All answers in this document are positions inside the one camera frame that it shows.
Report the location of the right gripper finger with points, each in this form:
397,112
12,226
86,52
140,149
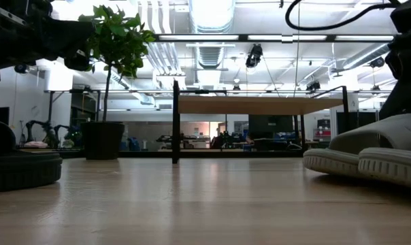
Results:
409,88

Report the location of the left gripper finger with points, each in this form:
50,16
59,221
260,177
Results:
78,61
59,34

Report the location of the grey slide sandal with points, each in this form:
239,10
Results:
389,166
328,163

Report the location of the black slide sandal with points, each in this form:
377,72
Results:
21,173

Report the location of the background black robot arm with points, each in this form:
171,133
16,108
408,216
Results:
49,132
61,131

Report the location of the black round ceiling speaker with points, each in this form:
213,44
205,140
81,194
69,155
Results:
21,68
377,62

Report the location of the green leafy plant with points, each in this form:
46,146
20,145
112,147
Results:
117,34

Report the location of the black room partitions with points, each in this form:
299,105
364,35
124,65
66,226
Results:
358,122

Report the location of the black plant pot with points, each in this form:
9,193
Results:
101,141

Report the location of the large black screen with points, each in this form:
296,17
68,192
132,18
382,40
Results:
270,126

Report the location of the black overhead light bar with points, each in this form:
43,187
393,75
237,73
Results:
243,37

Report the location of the black overhead camera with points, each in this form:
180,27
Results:
254,54

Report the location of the wooden shelf black frame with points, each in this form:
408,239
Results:
243,105

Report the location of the black aluminium rig frame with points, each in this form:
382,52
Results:
226,154

